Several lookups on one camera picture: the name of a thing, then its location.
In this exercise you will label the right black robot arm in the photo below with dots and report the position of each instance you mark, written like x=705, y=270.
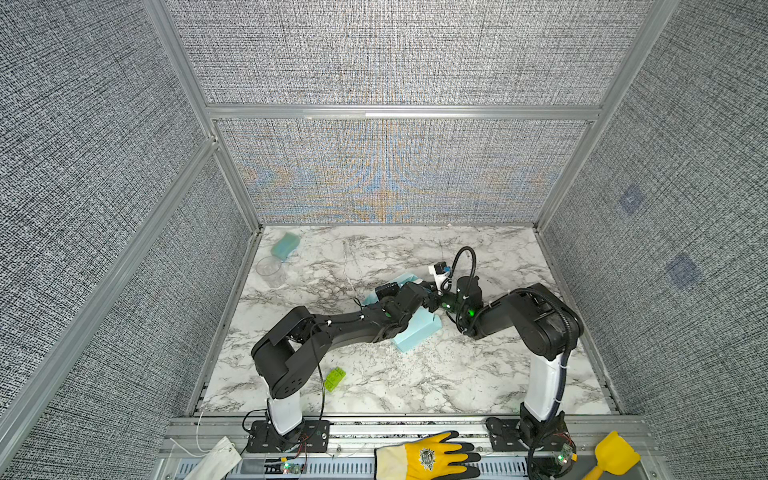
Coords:
x=548, y=328

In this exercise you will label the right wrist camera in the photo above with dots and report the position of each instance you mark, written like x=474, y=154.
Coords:
x=442, y=276

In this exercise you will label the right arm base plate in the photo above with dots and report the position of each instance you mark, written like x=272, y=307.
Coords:
x=516, y=434

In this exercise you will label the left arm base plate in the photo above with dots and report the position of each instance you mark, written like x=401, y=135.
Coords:
x=311, y=436

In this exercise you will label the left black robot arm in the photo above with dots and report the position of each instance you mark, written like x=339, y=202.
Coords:
x=290, y=352

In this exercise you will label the yellow plastic scoop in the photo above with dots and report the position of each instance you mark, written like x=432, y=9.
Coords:
x=614, y=455

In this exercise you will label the teal sponge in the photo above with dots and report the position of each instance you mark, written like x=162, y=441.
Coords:
x=285, y=246

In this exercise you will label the green toy brick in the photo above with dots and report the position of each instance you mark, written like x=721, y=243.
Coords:
x=333, y=379

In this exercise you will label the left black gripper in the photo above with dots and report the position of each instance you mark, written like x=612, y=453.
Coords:
x=382, y=302

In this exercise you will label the yellow black work glove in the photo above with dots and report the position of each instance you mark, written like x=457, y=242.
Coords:
x=439, y=456

